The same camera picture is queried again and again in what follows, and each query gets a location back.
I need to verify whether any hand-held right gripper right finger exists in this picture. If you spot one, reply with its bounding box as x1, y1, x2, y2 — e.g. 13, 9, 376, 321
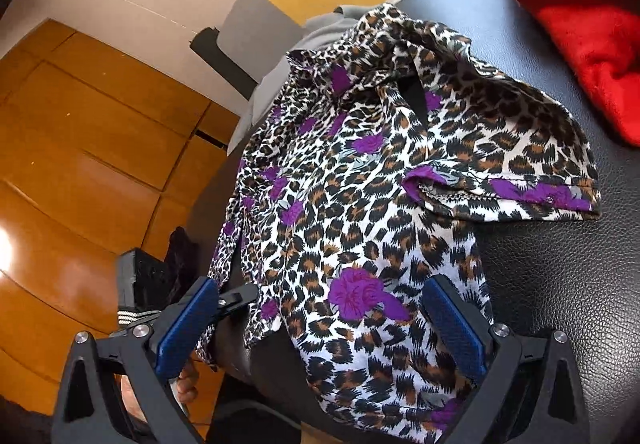
422, 274, 593, 444

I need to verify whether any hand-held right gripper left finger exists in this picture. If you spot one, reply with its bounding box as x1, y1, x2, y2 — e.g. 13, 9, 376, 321
50, 277, 221, 444

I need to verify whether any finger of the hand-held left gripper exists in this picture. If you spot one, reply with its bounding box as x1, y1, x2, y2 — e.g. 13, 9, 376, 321
219, 285, 259, 306
216, 301, 247, 321

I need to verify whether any leopard print floral shirt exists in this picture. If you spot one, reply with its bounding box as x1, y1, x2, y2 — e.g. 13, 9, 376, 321
195, 3, 603, 444

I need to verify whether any person's left hand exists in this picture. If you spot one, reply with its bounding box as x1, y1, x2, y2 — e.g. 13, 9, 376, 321
169, 358, 201, 407

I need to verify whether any dark cloth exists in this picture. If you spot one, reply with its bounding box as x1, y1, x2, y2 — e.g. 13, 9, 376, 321
166, 227, 197, 277

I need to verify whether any black leather couch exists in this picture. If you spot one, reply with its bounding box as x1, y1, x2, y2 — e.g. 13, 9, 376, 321
197, 0, 640, 444

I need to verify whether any grey cloth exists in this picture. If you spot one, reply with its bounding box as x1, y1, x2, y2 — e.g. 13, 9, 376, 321
227, 4, 371, 155

